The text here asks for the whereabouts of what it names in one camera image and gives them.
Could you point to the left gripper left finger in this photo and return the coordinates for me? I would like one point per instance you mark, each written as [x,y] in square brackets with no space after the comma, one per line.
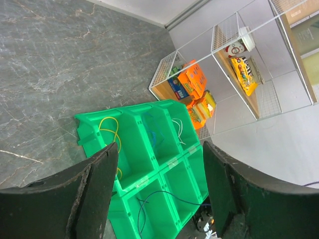
[71,204]

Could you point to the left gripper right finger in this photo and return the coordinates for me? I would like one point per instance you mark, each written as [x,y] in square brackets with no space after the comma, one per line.
[249,204]

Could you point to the green six-compartment bin tray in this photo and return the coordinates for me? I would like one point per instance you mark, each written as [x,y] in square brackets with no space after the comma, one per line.
[160,182]

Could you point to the orange yellow sponge pack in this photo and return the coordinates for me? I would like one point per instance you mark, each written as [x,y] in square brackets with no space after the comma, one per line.
[201,110]

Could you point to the orange snack box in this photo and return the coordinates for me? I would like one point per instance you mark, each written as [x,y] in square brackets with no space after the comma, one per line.
[193,80]

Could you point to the blue product box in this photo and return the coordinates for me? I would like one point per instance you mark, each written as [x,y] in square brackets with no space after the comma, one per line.
[178,88]

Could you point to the yellow candy bag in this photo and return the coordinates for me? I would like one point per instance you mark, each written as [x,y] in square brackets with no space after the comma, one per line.
[244,74]

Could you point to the light green pump bottle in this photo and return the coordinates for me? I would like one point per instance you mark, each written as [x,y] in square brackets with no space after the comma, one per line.
[311,64]

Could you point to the white paper cup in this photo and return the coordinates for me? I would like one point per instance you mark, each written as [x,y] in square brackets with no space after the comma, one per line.
[243,44]

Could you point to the grey-green pump bottle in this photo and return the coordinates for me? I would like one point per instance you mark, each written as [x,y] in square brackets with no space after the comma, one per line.
[306,35]

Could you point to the white wire shelf rack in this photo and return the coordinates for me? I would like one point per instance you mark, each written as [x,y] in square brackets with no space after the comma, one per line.
[276,63]

